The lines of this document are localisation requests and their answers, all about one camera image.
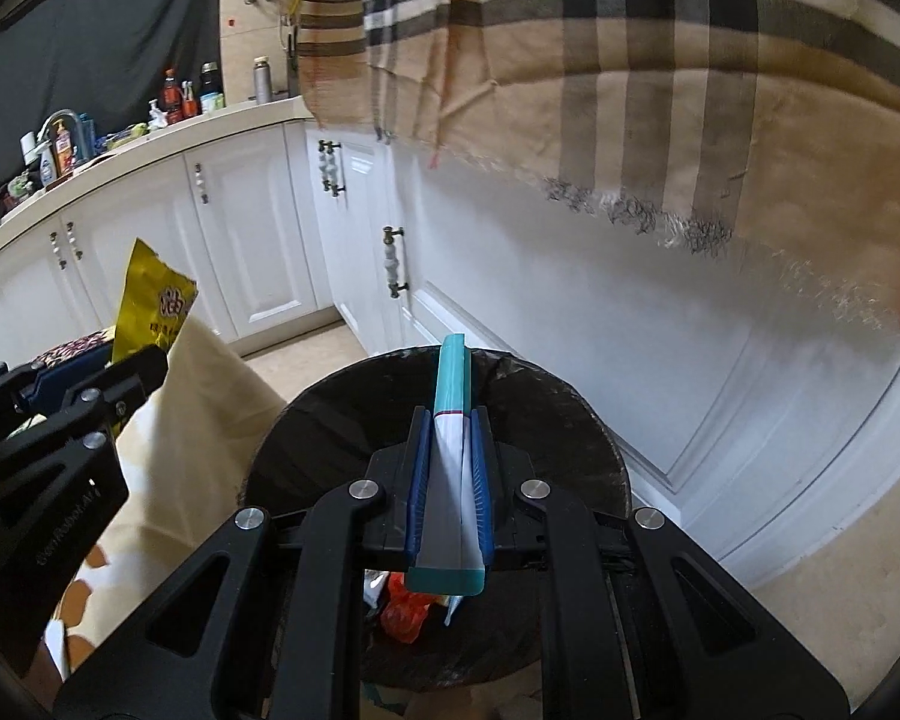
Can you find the black-lined trash bin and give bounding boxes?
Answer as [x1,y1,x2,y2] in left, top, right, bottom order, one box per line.
[236,346,632,695]

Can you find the white teal tube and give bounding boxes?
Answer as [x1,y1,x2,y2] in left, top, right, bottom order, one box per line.
[405,334,487,595]

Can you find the beige plaid cloth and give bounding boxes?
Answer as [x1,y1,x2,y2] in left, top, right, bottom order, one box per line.
[296,0,900,331]

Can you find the red plastic bag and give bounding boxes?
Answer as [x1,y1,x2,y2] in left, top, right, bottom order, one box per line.
[379,574,432,644]

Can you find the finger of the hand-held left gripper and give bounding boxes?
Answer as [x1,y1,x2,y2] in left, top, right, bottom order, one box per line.
[0,346,170,492]
[0,351,113,451]

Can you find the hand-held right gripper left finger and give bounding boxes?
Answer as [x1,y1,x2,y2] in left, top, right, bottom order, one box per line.
[52,405,432,720]

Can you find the yellow snack wrapper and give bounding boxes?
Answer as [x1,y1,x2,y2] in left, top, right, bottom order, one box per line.
[111,238,198,365]

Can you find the white spray bottle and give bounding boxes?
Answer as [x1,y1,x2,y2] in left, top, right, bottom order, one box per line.
[21,131,57,188]

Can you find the metal faucet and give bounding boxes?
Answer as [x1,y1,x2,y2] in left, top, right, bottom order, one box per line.
[39,109,83,166]

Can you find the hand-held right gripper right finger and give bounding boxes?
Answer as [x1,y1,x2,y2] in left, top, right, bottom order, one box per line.
[471,406,850,720]

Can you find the floral tablecloth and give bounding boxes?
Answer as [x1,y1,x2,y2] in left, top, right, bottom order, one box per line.
[30,311,290,683]

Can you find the white kitchen cabinets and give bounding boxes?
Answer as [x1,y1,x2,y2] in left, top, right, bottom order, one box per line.
[0,120,900,593]

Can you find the black curtain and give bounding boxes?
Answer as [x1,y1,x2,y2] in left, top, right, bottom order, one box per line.
[0,0,222,203]

